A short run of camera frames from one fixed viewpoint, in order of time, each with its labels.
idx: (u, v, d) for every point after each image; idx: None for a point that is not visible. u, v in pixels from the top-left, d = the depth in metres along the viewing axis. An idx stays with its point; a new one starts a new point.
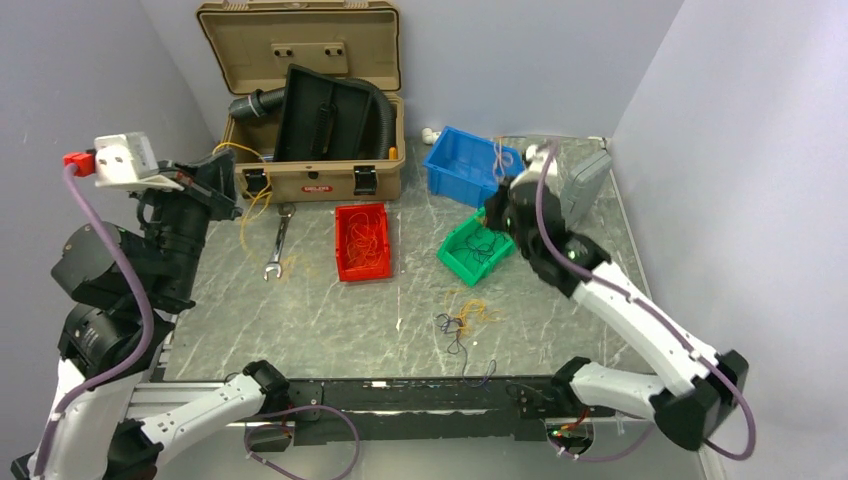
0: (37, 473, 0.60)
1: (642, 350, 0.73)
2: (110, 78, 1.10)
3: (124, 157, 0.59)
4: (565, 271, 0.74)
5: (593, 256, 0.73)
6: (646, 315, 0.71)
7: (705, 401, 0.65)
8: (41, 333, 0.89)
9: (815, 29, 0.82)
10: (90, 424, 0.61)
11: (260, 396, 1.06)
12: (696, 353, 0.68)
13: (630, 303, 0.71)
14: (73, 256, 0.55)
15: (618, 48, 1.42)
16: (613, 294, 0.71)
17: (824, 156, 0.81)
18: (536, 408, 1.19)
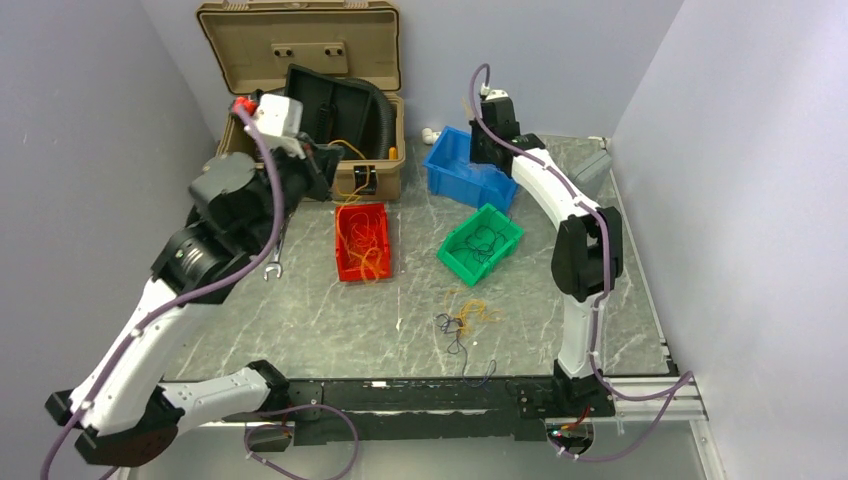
0: (90, 397, 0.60)
1: (546, 206, 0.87)
2: (111, 79, 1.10)
3: (282, 114, 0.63)
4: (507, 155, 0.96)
5: (530, 143, 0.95)
6: (551, 178, 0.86)
7: (571, 229, 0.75)
8: (43, 334, 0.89)
9: (815, 29, 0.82)
10: (158, 354, 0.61)
11: (265, 389, 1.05)
12: (579, 200, 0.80)
13: (544, 171, 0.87)
14: (213, 174, 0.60)
15: (618, 48, 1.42)
16: (532, 164, 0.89)
17: (824, 156, 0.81)
18: (536, 408, 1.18)
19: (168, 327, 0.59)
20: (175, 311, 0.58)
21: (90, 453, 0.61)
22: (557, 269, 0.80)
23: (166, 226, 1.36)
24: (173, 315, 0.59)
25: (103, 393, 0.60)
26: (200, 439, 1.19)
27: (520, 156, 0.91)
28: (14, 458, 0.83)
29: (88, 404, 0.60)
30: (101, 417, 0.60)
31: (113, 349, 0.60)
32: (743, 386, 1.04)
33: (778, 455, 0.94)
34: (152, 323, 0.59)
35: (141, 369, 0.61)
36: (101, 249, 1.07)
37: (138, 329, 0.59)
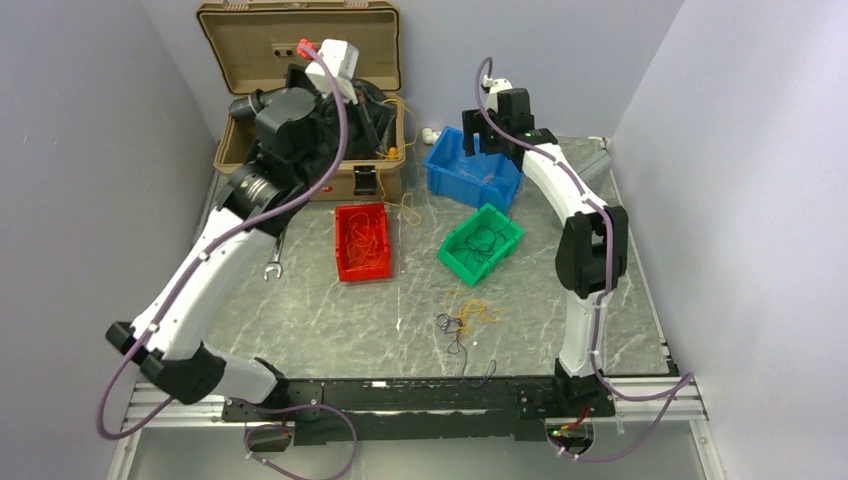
0: (156, 321, 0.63)
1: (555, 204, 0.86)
2: (110, 79, 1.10)
3: (340, 57, 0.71)
4: (518, 150, 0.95)
5: (543, 136, 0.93)
6: (560, 173, 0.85)
7: (578, 226, 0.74)
8: (43, 334, 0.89)
9: (816, 29, 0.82)
10: (221, 277, 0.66)
11: (272, 380, 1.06)
12: (586, 197, 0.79)
13: (555, 167, 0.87)
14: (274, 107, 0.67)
15: (618, 48, 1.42)
16: (543, 158, 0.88)
17: (825, 156, 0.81)
18: (536, 408, 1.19)
19: (235, 250, 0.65)
20: (243, 234, 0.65)
21: (158, 376, 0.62)
22: (562, 264, 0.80)
23: (166, 226, 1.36)
24: (241, 238, 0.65)
25: (171, 315, 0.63)
26: (201, 439, 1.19)
27: (531, 151, 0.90)
28: (15, 457, 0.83)
29: (155, 327, 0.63)
30: (168, 339, 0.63)
31: (179, 273, 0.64)
32: (743, 387, 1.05)
33: (778, 456, 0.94)
34: (221, 247, 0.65)
35: (205, 293, 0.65)
36: (101, 249, 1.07)
37: (207, 251, 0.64)
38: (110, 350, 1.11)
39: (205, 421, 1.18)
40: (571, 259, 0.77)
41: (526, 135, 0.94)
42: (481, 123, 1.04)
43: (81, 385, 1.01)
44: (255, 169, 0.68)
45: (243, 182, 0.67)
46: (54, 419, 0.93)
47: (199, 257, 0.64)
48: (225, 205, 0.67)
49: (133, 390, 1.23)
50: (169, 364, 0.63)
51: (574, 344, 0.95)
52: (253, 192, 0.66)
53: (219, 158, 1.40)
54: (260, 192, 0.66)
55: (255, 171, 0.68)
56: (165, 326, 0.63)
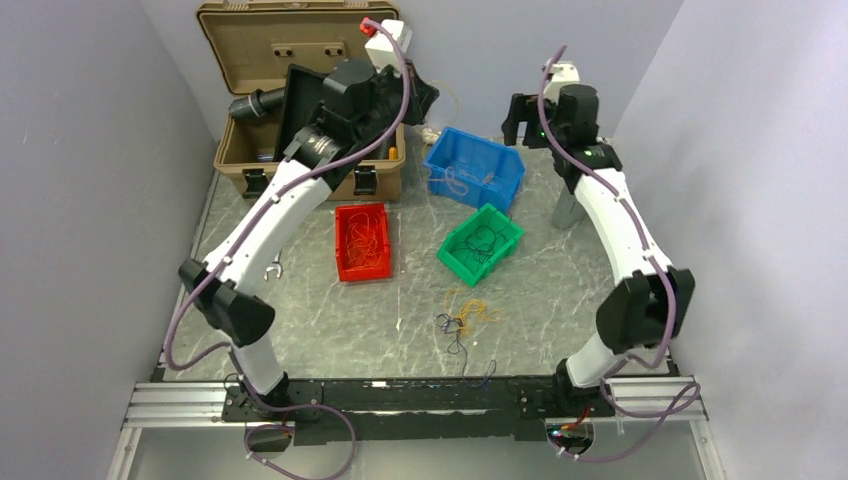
0: (230, 253, 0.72)
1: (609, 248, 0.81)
2: (111, 78, 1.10)
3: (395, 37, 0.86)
4: (572, 169, 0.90)
5: (606, 160, 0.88)
6: (623, 214, 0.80)
7: (635, 289, 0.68)
8: (42, 334, 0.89)
9: (816, 30, 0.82)
10: (287, 219, 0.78)
11: (278, 372, 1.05)
12: (650, 253, 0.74)
13: (615, 203, 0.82)
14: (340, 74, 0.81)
15: (618, 48, 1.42)
16: (603, 191, 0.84)
17: (826, 156, 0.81)
18: (536, 407, 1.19)
19: (301, 195, 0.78)
20: (310, 182, 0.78)
21: (230, 301, 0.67)
22: (607, 320, 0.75)
23: (166, 226, 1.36)
24: (309, 185, 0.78)
25: (244, 249, 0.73)
26: (201, 438, 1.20)
27: (590, 178, 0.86)
28: (14, 456, 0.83)
29: (229, 259, 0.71)
30: (241, 270, 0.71)
31: (251, 214, 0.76)
32: (742, 386, 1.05)
33: (779, 454, 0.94)
34: (289, 193, 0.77)
35: (271, 233, 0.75)
36: (101, 249, 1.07)
37: (278, 195, 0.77)
38: (110, 350, 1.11)
39: (205, 421, 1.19)
40: (620, 320, 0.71)
41: (587, 154, 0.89)
42: (530, 113, 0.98)
43: (81, 384, 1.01)
44: (318, 132, 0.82)
45: (310, 141, 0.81)
46: (54, 419, 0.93)
47: (271, 199, 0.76)
48: (293, 158, 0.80)
49: (133, 390, 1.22)
50: (238, 292, 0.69)
51: (587, 370, 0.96)
52: (317, 147, 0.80)
53: (219, 158, 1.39)
54: (324, 149, 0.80)
55: (319, 133, 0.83)
56: (238, 259, 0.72)
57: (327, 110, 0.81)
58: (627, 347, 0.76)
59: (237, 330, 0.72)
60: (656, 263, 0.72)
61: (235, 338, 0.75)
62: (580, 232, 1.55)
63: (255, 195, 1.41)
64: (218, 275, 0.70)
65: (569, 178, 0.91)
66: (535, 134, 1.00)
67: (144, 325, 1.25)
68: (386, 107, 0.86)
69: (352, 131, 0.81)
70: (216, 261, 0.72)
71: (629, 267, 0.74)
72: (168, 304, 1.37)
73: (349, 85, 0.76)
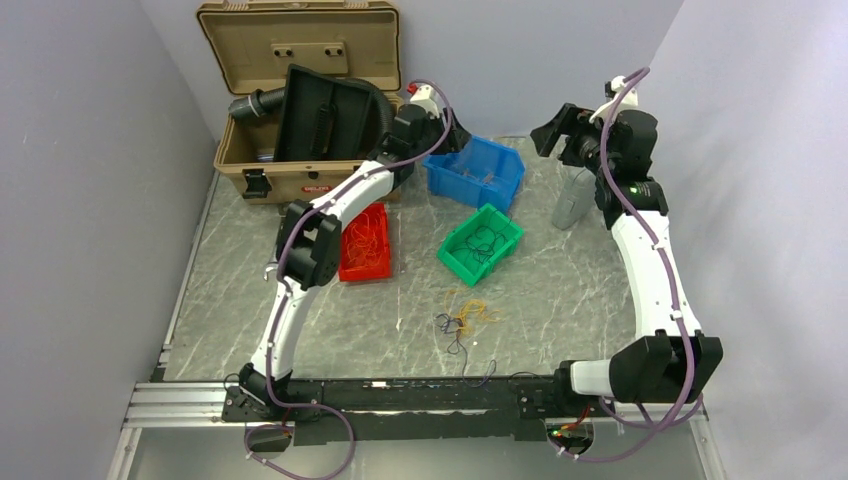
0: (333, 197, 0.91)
1: (635, 299, 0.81)
2: (111, 78, 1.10)
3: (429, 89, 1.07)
4: (615, 204, 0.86)
5: (651, 199, 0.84)
6: (658, 265, 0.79)
7: (655, 349, 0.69)
8: (41, 332, 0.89)
9: (818, 30, 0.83)
10: (368, 194, 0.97)
11: (289, 360, 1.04)
12: (679, 313, 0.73)
13: (653, 251, 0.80)
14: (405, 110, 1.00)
15: (617, 50, 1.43)
16: (644, 236, 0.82)
17: (829, 154, 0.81)
18: (536, 407, 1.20)
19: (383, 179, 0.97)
20: (387, 172, 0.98)
21: (334, 227, 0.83)
22: (622, 372, 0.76)
23: (166, 226, 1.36)
24: (386, 175, 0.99)
25: (343, 200, 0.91)
26: (200, 438, 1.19)
27: (630, 218, 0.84)
28: (14, 456, 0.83)
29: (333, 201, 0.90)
30: (339, 212, 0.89)
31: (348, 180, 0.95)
32: (742, 386, 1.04)
33: (780, 453, 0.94)
34: (375, 175, 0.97)
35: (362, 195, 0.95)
36: (101, 249, 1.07)
37: (368, 173, 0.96)
38: (110, 350, 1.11)
39: (205, 421, 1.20)
40: (633, 374, 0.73)
41: (633, 190, 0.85)
42: (577, 126, 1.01)
43: (81, 384, 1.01)
44: (386, 146, 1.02)
45: (382, 153, 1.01)
46: (55, 417, 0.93)
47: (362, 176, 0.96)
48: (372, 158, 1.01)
49: (134, 391, 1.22)
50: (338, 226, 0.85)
51: (589, 387, 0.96)
52: (386, 158, 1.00)
53: (219, 158, 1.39)
54: (392, 160, 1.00)
55: (387, 146, 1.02)
56: (339, 204, 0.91)
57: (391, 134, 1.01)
58: (639, 401, 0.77)
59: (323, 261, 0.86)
60: (682, 327, 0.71)
61: (309, 277, 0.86)
62: (580, 232, 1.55)
63: (254, 195, 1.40)
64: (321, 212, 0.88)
65: (610, 214, 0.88)
66: (574, 151, 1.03)
67: (145, 325, 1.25)
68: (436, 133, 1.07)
69: (411, 151, 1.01)
70: (321, 202, 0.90)
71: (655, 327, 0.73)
72: (167, 303, 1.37)
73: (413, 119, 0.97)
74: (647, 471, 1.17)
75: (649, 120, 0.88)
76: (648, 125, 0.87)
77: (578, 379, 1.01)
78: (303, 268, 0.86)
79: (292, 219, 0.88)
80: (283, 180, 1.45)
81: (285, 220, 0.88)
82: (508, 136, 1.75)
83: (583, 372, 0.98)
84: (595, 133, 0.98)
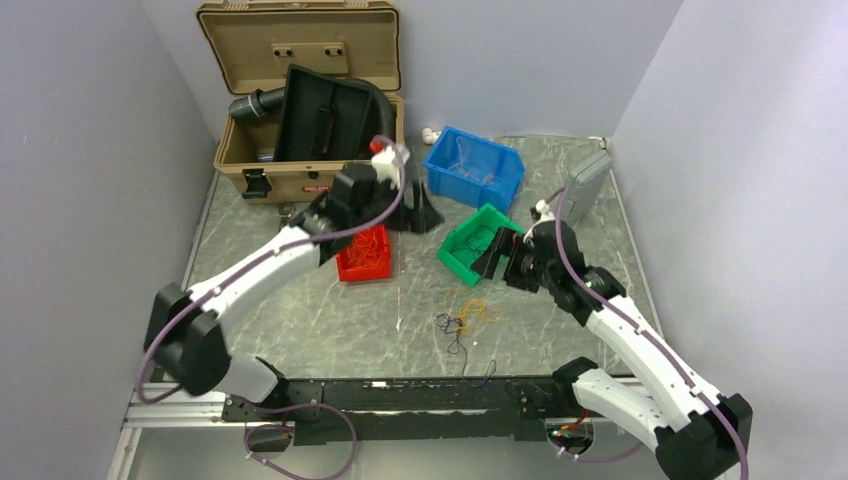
0: (220, 284, 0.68)
1: (651, 387, 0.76)
2: (110, 77, 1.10)
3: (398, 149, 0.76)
4: (581, 303, 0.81)
5: (609, 288, 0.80)
6: (653, 350, 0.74)
7: (700, 435, 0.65)
8: (41, 333, 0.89)
9: (817, 30, 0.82)
10: (277, 274, 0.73)
11: (273, 375, 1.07)
12: (697, 388, 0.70)
13: (638, 336, 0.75)
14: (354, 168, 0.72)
15: (617, 50, 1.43)
16: (622, 324, 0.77)
17: (827, 155, 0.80)
18: (536, 407, 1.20)
19: (301, 255, 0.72)
20: (310, 245, 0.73)
21: (207, 330, 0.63)
22: (678, 467, 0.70)
23: (166, 226, 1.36)
24: (308, 248, 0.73)
25: (233, 286, 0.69)
26: (200, 438, 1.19)
27: (606, 310, 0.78)
28: (16, 455, 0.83)
29: (218, 290, 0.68)
30: (224, 305, 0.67)
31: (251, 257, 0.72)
32: (739, 386, 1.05)
33: (780, 455, 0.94)
34: (290, 249, 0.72)
35: (262, 280, 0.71)
36: (100, 249, 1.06)
37: (278, 249, 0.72)
38: (111, 350, 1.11)
39: (206, 421, 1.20)
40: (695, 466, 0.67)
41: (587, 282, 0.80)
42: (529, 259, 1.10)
43: (81, 385, 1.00)
44: (319, 209, 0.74)
45: (311, 217, 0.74)
46: (56, 418, 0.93)
47: (271, 251, 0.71)
48: (295, 224, 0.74)
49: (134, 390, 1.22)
50: (216, 327, 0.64)
51: (611, 415, 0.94)
52: (316, 226, 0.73)
53: (219, 158, 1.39)
54: (324, 228, 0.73)
55: (320, 209, 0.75)
56: (226, 293, 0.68)
57: (330, 197, 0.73)
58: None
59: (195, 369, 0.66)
60: (710, 402, 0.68)
61: (185, 382, 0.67)
62: (580, 232, 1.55)
63: (255, 195, 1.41)
64: (200, 305, 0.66)
65: (577, 311, 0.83)
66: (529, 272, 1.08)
67: (146, 325, 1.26)
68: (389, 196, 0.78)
69: (351, 221, 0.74)
70: (203, 289, 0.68)
71: (683, 410, 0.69)
72: None
73: (355, 183, 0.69)
74: (646, 470, 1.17)
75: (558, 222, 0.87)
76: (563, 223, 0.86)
77: (580, 393, 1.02)
78: (176, 371, 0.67)
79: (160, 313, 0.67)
80: (283, 180, 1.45)
81: (152, 312, 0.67)
82: (508, 136, 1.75)
83: (595, 398, 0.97)
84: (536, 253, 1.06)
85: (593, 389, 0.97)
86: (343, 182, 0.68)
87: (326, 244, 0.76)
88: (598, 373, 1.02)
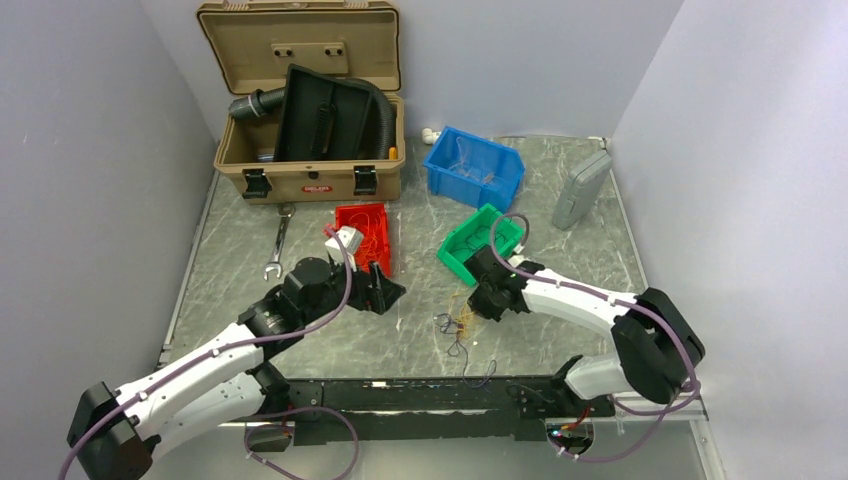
0: (147, 389, 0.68)
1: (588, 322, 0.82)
2: (111, 78, 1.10)
3: (347, 235, 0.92)
4: (516, 295, 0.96)
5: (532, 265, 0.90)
6: (573, 289, 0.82)
7: (631, 334, 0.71)
8: (42, 333, 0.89)
9: (816, 31, 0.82)
10: (210, 377, 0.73)
11: (256, 395, 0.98)
12: (613, 298, 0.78)
13: (559, 287, 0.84)
14: (303, 269, 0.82)
15: (618, 50, 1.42)
16: (545, 285, 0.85)
17: (826, 156, 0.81)
18: (536, 408, 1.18)
19: (241, 356, 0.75)
20: (253, 347, 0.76)
21: (124, 440, 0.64)
22: (640, 376, 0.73)
23: (166, 225, 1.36)
24: (250, 350, 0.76)
25: (162, 391, 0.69)
26: (200, 439, 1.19)
27: (532, 281, 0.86)
28: (16, 455, 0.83)
29: (144, 396, 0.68)
30: (147, 411, 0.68)
31: (189, 356, 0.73)
32: (739, 385, 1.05)
33: (778, 455, 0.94)
34: (230, 351, 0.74)
35: (196, 384, 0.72)
36: (100, 249, 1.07)
37: (219, 349, 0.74)
38: (111, 351, 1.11)
39: None
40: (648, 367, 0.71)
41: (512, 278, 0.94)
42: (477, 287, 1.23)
43: (82, 386, 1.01)
44: (271, 304, 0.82)
45: (262, 312, 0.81)
46: (56, 419, 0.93)
47: (212, 352, 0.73)
48: (243, 321, 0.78)
49: None
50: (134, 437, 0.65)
51: (602, 388, 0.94)
52: (268, 323, 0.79)
53: (219, 158, 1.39)
54: (272, 326, 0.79)
55: (272, 306, 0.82)
56: (153, 399, 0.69)
57: (284, 294, 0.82)
58: (675, 389, 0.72)
59: (110, 472, 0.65)
60: (626, 302, 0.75)
61: None
62: (580, 232, 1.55)
63: (254, 195, 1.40)
64: (124, 409, 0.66)
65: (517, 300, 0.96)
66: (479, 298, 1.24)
67: (145, 325, 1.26)
68: (335, 296, 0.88)
69: (300, 320, 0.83)
70: (130, 391, 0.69)
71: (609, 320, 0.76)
72: (168, 303, 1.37)
73: (308, 283, 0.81)
74: (647, 470, 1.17)
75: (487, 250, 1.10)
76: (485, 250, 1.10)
77: (574, 384, 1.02)
78: (87, 468, 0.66)
79: (82, 413, 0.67)
80: (283, 180, 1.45)
81: (77, 409, 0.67)
82: (508, 136, 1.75)
83: (583, 379, 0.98)
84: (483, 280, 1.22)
85: (577, 371, 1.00)
86: (296, 282, 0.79)
87: (272, 345, 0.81)
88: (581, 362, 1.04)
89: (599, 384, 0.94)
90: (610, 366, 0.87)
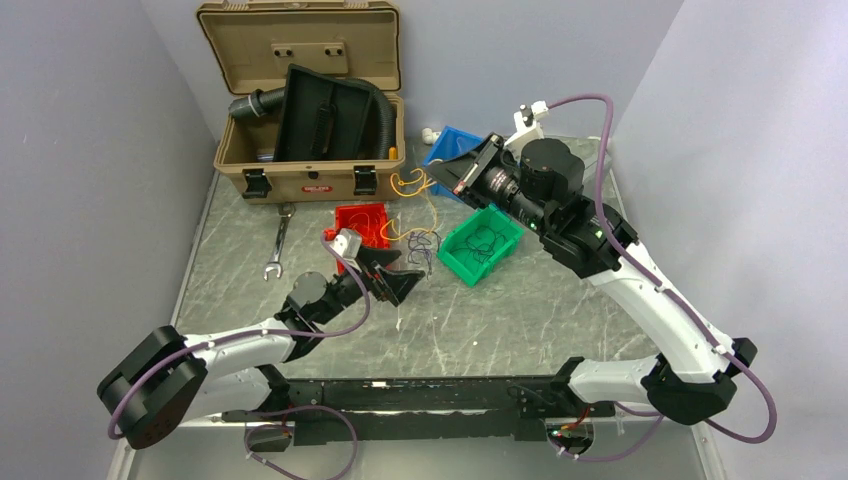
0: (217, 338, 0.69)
1: (658, 337, 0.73)
2: (110, 77, 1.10)
3: (344, 243, 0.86)
4: (590, 252, 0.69)
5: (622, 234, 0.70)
6: (672, 309, 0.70)
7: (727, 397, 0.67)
8: (41, 331, 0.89)
9: (817, 31, 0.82)
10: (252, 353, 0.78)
11: (265, 388, 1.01)
12: (721, 347, 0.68)
13: (657, 293, 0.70)
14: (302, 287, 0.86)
15: (617, 49, 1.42)
16: (643, 282, 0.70)
17: (826, 154, 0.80)
18: (536, 408, 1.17)
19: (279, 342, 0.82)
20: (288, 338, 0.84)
21: (194, 375, 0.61)
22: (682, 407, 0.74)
23: (166, 225, 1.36)
24: (287, 339, 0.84)
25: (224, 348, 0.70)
26: (200, 439, 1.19)
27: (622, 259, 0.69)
28: (15, 453, 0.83)
29: (212, 344, 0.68)
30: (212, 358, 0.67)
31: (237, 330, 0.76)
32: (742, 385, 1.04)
33: (778, 455, 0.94)
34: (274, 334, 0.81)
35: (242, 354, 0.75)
36: (100, 248, 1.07)
37: (268, 330, 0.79)
38: (111, 350, 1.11)
39: (206, 421, 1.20)
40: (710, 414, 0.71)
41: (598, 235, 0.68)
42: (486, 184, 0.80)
43: (81, 385, 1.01)
44: None
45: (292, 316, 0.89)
46: (55, 418, 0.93)
47: (262, 331, 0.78)
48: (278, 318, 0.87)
49: None
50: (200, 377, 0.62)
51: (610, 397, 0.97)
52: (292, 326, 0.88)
53: (219, 158, 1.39)
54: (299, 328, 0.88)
55: None
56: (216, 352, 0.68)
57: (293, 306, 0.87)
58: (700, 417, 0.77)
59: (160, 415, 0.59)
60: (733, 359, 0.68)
61: (131, 427, 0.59)
62: None
63: (254, 195, 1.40)
64: (191, 353, 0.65)
65: (584, 263, 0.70)
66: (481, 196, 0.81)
67: (145, 324, 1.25)
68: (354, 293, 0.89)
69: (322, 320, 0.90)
70: (195, 340, 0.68)
71: (706, 370, 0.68)
72: (168, 303, 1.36)
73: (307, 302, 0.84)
74: (647, 470, 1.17)
75: (554, 147, 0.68)
76: (554, 155, 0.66)
77: (581, 389, 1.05)
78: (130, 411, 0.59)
79: (145, 352, 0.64)
80: (283, 180, 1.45)
81: (137, 348, 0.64)
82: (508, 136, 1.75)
83: (592, 386, 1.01)
84: (496, 161, 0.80)
85: (586, 378, 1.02)
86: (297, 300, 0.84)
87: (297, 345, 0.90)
88: (587, 364, 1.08)
89: (606, 391, 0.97)
90: (624, 378, 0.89)
